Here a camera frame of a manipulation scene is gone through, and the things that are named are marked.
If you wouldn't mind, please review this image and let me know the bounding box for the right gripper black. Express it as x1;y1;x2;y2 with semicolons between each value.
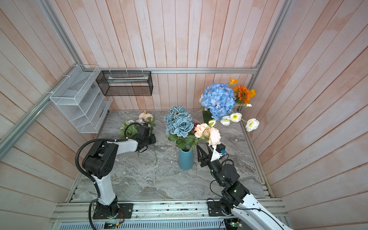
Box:
198;142;224;186

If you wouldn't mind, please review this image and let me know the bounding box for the cream rose greenery bunch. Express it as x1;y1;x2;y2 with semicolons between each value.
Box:
119;119;144;139

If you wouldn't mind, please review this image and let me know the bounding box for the teal ceramic vase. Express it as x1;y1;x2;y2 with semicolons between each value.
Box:
178;149;194;170

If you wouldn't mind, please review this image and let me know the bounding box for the peach rose flower stem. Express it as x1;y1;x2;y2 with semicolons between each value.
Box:
194;120;221;146

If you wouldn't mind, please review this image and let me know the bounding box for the red small flower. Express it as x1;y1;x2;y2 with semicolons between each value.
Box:
192;123;200;134

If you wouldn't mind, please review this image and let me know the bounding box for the dusty blue flower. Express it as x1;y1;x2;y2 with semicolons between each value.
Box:
164;106;196;151

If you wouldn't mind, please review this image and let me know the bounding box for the white ranunculus flower stem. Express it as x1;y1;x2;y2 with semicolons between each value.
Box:
220;112;260;132

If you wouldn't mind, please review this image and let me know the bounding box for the blue hydrangea flower stem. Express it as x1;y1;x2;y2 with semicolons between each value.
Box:
199;83;236;124

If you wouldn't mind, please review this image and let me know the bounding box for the orange gerbera flower stem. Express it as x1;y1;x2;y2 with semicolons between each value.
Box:
233;85;256;104

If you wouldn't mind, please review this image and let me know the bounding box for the yellow poppy flower stem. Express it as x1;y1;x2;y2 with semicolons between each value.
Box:
229;78;238;85

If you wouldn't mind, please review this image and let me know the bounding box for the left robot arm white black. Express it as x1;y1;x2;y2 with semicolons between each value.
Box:
77;122;156;218

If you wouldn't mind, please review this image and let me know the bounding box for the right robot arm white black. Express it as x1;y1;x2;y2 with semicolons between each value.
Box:
196;144;290;230

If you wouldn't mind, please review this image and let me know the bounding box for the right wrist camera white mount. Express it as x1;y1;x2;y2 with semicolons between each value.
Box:
211;143;227;162

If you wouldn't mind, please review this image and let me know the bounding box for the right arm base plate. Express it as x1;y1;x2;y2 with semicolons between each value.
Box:
207;199;231;217

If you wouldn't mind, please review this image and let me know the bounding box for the black mesh wall basket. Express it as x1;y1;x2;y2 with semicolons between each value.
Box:
96;70;153;96

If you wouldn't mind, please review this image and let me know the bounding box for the white wire mesh shelf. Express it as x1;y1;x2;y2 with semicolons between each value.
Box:
50;65;112;134

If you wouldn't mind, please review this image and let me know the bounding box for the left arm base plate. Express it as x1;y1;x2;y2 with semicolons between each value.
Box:
93;203;134;219

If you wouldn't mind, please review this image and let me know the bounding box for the aluminium front rail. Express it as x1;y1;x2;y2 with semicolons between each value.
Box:
50;200;231;228

